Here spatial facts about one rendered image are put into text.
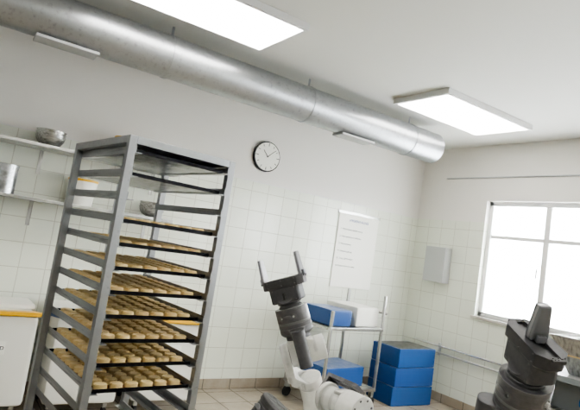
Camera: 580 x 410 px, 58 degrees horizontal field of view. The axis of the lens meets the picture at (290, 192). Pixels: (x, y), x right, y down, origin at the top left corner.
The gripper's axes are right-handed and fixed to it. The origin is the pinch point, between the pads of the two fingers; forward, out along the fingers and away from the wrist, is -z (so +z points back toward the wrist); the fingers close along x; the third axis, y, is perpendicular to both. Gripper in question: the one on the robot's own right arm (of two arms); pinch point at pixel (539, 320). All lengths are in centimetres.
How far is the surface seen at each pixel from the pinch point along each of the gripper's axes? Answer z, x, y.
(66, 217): 47, 164, -124
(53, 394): 217, 255, -168
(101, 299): 56, 104, -95
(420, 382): 314, 391, 168
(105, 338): 72, 104, -94
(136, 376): 96, 114, -85
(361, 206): 151, 503, 109
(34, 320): 164, 266, -182
